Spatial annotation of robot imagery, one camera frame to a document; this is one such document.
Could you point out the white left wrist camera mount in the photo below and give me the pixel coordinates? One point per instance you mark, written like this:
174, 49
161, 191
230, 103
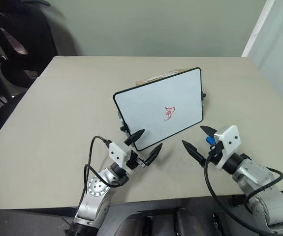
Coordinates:
117, 152

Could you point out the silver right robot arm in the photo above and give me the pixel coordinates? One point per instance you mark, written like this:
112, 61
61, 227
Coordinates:
254, 173

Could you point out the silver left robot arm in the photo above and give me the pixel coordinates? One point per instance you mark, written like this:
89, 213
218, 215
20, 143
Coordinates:
95, 187

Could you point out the dark rounded shape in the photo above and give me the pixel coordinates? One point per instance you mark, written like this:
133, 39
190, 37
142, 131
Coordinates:
188, 222
135, 225

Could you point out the black framed whiteboard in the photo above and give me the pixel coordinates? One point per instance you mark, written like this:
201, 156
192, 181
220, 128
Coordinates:
153, 103

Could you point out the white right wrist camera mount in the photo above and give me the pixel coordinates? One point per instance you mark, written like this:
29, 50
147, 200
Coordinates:
231, 140

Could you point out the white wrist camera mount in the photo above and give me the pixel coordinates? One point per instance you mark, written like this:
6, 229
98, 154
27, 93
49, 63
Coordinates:
231, 140
117, 152

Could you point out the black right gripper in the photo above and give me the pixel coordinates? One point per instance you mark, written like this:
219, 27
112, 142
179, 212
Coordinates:
216, 148

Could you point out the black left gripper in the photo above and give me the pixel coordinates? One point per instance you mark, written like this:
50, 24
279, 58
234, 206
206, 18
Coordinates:
133, 161

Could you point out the black whiteboard stand clip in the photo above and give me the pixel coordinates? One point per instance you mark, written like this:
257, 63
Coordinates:
204, 97
122, 125

